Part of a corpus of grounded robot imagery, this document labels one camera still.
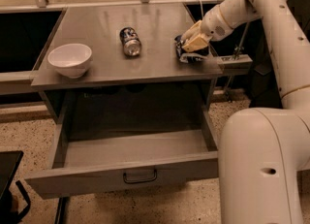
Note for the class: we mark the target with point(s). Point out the grey cabinet desk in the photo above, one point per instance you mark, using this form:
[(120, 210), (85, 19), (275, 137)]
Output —
[(98, 27)]

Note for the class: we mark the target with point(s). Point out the grey open top drawer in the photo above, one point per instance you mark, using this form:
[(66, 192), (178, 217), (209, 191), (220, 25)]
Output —
[(97, 140)]

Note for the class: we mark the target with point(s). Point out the white ceramic bowl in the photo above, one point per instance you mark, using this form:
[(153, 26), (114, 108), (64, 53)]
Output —
[(71, 60)]

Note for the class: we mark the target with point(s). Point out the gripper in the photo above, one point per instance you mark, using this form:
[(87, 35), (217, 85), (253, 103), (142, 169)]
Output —
[(213, 24)]

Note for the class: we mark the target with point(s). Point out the blue chip bag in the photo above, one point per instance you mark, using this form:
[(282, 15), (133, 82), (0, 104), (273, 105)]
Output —
[(189, 57)]

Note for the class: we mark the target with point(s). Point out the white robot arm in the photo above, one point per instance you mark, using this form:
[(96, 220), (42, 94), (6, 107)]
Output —
[(263, 148)]

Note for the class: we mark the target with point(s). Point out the black furniture at left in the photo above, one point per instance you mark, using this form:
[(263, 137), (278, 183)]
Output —
[(9, 162)]

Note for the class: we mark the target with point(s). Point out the blue soda can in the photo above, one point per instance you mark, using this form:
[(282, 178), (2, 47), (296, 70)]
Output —
[(130, 41)]

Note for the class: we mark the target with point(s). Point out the metal pole with clamp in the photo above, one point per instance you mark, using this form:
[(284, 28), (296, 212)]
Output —
[(239, 48)]

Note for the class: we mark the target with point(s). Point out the black drawer handle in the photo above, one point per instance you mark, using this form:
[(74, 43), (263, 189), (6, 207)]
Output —
[(140, 176)]

